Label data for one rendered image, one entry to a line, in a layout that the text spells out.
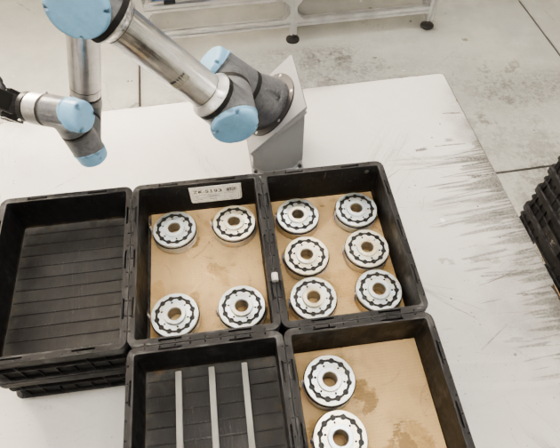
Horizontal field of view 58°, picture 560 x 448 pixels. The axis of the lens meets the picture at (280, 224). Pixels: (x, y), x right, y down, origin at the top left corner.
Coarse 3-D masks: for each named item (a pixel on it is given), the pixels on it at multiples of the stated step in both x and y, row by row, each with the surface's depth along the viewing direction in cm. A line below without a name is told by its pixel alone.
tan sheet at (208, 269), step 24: (192, 216) 125; (216, 240) 121; (168, 264) 118; (192, 264) 118; (216, 264) 118; (240, 264) 118; (168, 288) 114; (192, 288) 114; (216, 288) 114; (264, 288) 114
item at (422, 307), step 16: (272, 176) 120; (384, 176) 120; (272, 224) 112; (400, 224) 112; (272, 240) 110; (400, 240) 110; (272, 256) 107; (416, 272) 105; (416, 288) 103; (288, 320) 99; (304, 320) 99; (336, 320) 99; (352, 320) 99
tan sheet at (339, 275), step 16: (368, 192) 130; (272, 208) 127; (320, 208) 127; (320, 224) 124; (336, 224) 124; (288, 240) 121; (320, 240) 121; (336, 240) 121; (336, 256) 119; (336, 272) 116; (352, 272) 116; (288, 288) 114; (336, 288) 114; (352, 288) 114; (352, 304) 112; (400, 304) 112
